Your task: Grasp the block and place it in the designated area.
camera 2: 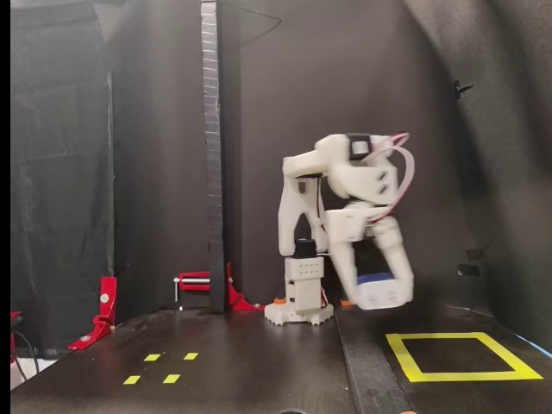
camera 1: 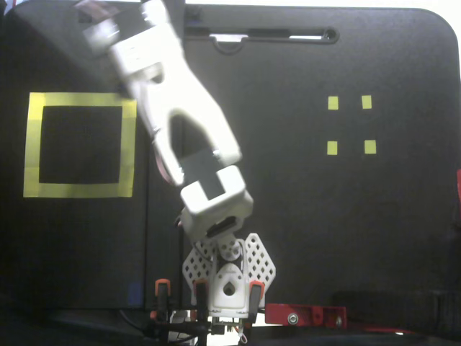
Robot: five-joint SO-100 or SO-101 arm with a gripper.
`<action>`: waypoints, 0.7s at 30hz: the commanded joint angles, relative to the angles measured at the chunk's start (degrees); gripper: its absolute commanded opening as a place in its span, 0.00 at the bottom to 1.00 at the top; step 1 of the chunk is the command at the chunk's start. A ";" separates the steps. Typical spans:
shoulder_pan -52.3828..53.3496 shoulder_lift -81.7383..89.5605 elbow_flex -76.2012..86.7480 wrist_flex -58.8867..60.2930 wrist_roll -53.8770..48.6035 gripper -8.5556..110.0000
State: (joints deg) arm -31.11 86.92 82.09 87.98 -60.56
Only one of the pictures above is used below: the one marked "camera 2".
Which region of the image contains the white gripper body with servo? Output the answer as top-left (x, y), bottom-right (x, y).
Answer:
top-left (326, 205), bottom-right (396, 243)

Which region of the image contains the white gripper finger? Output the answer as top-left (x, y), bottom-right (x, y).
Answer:
top-left (374, 217), bottom-right (415, 301)
top-left (329, 241), bottom-right (359, 305)

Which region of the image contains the blue USB wall charger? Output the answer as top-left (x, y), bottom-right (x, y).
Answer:
top-left (354, 272), bottom-right (410, 311)

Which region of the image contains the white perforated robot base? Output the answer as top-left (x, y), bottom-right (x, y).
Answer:
top-left (263, 256), bottom-right (336, 328)

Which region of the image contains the flat black divider strip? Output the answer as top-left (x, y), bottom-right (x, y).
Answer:
top-left (335, 308), bottom-right (413, 414)

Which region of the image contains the yellow tape square outline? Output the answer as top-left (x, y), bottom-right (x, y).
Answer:
top-left (385, 330), bottom-right (544, 384)

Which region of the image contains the black plastic sheet curtain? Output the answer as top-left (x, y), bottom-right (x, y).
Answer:
top-left (10, 0), bottom-right (116, 359)

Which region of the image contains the red metal stand part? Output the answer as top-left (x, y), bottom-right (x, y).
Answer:
top-left (10, 310), bottom-right (23, 366)

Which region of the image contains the red white black servo cable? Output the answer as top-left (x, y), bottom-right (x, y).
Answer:
top-left (316, 175), bottom-right (329, 242)
top-left (361, 132), bottom-right (416, 226)

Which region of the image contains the red metal clamp bracket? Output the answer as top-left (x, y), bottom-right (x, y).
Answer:
top-left (173, 261), bottom-right (267, 312)

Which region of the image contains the tall black foam post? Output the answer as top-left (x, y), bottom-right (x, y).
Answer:
top-left (200, 0), bottom-right (228, 315)

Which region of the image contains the red angle bracket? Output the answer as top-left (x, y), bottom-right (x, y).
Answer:
top-left (67, 275), bottom-right (117, 351)

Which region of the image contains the thin black cable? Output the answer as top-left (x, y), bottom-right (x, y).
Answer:
top-left (10, 330), bottom-right (41, 389)

